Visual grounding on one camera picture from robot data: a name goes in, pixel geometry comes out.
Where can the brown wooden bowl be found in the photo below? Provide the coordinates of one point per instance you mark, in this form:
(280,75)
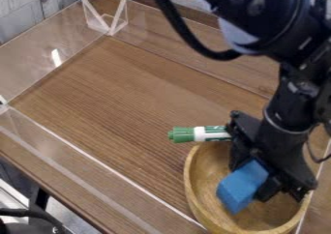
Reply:
(276,217)

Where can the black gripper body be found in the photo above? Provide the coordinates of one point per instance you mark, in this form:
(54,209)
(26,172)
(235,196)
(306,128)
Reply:
(278,152)

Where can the blue foam block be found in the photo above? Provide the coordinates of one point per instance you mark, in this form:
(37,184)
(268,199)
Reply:
(237,189)

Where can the green white dry-erase marker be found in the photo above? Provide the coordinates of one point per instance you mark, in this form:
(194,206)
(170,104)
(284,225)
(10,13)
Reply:
(198,134)

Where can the clear acrylic tray wall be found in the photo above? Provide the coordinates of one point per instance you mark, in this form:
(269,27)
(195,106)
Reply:
(105,196)

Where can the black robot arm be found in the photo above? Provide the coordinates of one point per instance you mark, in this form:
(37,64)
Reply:
(290,31)

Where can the clear acrylic corner bracket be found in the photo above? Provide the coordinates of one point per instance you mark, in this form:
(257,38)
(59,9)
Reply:
(109,24)

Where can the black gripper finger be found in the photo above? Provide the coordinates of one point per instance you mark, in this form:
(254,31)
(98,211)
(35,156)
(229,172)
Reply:
(241,152)
(270,188)

